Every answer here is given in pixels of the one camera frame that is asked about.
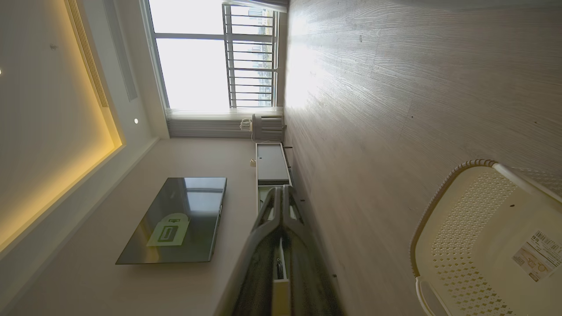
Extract cream plastic laundry basket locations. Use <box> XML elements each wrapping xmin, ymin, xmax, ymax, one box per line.
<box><xmin>409</xmin><ymin>159</ymin><xmax>562</xmax><ymax>316</ymax></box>

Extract black wall television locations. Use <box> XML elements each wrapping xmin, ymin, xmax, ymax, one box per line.
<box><xmin>115</xmin><ymin>177</ymin><xmax>227</xmax><ymax>265</ymax></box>

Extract white basket label sticker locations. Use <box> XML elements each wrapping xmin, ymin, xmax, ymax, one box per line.
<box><xmin>512</xmin><ymin>230</ymin><xmax>562</xmax><ymax>282</ymax></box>

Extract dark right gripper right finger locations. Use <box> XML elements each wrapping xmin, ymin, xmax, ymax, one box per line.
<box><xmin>281</xmin><ymin>185</ymin><xmax>345</xmax><ymax>316</ymax></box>

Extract white grey television cabinet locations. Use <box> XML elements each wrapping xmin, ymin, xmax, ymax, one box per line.
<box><xmin>256</xmin><ymin>143</ymin><xmax>294</xmax><ymax>211</ymax></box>

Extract grey pleated curtain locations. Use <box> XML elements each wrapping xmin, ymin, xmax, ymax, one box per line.
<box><xmin>166</xmin><ymin>108</ymin><xmax>284</xmax><ymax>139</ymax></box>

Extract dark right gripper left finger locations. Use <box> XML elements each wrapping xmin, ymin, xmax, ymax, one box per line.
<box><xmin>215</xmin><ymin>187</ymin><xmax>284</xmax><ymax>316</ymax></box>

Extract grey window railing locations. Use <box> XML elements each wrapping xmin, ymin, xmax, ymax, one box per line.
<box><xmin>223</xmin><ymin>4</ymin><xmax>279</xmax><ymax>109</ymax></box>

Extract large bright window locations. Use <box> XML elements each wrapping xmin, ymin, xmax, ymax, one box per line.
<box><xmin>147</xmin><ymin>0</ymin><xmax>281</xmax><ymax>110</ymax></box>

